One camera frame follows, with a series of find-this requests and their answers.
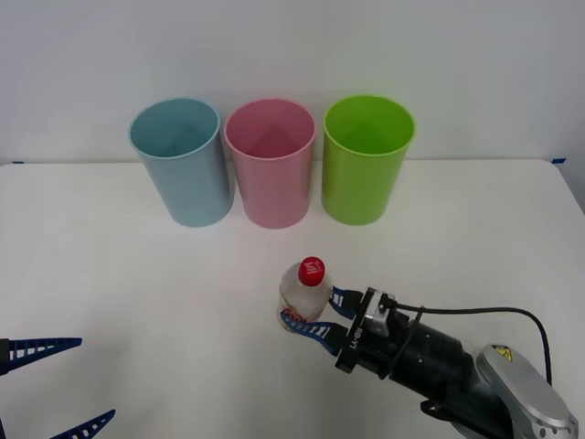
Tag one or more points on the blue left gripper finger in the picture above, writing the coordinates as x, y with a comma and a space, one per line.
89, 427
32, 348

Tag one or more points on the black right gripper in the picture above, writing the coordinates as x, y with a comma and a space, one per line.
361, 347

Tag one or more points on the clear bottle with red cap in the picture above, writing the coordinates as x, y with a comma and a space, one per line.
304, 292

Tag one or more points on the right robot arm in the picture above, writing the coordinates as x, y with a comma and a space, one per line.
439, 363

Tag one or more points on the green plastic bin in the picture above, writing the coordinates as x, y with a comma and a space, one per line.
356, 192

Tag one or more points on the pink plastic bin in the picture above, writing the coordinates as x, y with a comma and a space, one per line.
272, 192

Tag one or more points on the pale blue plastic bin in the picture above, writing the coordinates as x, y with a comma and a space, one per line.
192, 192

